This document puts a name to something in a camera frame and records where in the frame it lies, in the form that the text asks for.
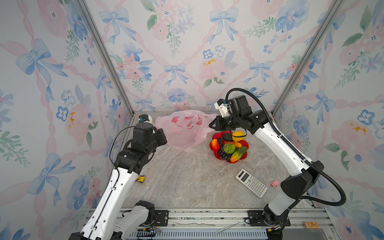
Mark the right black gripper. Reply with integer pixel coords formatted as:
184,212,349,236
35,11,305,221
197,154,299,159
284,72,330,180
208,117,242,133

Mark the pink plastic bag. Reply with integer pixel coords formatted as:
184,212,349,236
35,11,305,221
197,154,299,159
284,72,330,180
155,110,218,152

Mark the green kiwi half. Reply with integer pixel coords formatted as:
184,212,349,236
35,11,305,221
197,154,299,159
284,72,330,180
223,143,236,155

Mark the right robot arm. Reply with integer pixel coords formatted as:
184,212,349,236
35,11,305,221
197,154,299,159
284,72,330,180
209,96,320,226

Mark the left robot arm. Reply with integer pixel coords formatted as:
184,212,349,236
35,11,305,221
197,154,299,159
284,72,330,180
70,121,167,240

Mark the dark avocado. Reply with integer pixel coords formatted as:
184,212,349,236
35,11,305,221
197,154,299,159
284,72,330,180
222,133,233,142

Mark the orange red chili pepper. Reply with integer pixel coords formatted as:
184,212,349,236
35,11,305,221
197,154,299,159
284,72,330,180
232,142,242,149

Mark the dark purple grape bunch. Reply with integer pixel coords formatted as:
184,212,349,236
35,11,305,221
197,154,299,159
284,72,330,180
218,138,232,162

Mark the red flower-shaped plate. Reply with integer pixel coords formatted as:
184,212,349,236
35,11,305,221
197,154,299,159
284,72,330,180
209,131,250,164

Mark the green yellow cucumber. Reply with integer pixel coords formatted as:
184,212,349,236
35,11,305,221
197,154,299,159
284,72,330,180
230,146,248,163

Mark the small yellow blue toy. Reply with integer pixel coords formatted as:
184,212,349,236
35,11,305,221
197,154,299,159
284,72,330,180
136,176,146,183

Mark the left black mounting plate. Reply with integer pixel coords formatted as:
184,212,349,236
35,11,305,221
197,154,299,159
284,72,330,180
152,210,170,227

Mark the black mounting plate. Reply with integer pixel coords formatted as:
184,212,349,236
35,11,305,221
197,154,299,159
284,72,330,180
245,210,291,227
152,210,170,227

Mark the white scientific calculator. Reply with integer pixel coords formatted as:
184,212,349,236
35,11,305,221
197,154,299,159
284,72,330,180
236,169,268,198

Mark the small pink toy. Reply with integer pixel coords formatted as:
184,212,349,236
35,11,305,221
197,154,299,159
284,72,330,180
271,180,281,188

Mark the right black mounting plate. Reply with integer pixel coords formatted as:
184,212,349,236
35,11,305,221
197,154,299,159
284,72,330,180
245,210,291,227

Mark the small wooden block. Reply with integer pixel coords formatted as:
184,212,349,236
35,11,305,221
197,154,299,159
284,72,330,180
304,221,320,229

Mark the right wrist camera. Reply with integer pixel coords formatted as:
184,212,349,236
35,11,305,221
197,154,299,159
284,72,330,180
214,99,231,118

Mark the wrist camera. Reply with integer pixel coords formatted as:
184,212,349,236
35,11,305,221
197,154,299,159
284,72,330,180
214,99,231,118
139,114,153,124

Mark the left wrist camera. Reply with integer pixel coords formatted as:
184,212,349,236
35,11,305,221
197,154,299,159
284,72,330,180
139,114,153,124

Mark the black corrugated cable conduit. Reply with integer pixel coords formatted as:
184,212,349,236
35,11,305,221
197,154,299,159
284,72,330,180
224,87,347,207

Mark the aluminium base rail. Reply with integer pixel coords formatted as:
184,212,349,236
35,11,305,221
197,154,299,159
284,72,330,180
118,208,341,240

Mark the left corner aluminium post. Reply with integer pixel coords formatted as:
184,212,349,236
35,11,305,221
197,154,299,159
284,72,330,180
74,0,134,117

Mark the corner aluminium post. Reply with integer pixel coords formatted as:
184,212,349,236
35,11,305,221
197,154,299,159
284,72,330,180
74,0,134,117
272,0,345,117

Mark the right corner aluminium post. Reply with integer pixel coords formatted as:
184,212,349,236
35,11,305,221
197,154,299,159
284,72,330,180
272,0,345,117

